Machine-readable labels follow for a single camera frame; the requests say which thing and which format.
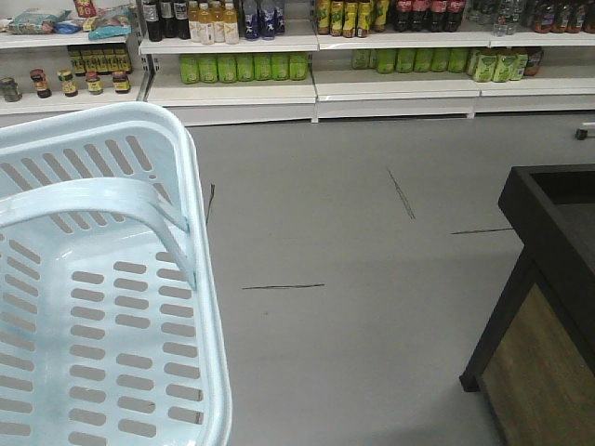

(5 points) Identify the light blue plastic basket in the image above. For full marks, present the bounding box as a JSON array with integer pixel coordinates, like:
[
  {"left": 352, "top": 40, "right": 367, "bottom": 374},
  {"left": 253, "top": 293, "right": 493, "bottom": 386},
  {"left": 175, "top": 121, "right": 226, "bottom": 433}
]
[{"left": 1, "top": 102, "right": 231, "bottom": 445}]

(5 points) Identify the white supermarket shelf unit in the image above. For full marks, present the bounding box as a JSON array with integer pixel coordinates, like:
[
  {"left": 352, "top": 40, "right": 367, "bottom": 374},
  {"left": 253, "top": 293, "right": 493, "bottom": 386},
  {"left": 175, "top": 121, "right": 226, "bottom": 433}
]
[{"left": 1, "top": 1, "right": 594, "bottom": 126}]

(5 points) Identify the black wooden fruit display stand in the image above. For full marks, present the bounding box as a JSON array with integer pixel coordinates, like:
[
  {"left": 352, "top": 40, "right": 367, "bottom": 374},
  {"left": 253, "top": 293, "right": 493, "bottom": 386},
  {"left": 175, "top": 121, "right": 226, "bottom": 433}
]
[{"left": 459, "top": 164, "right": 594, "bottom": 445}]

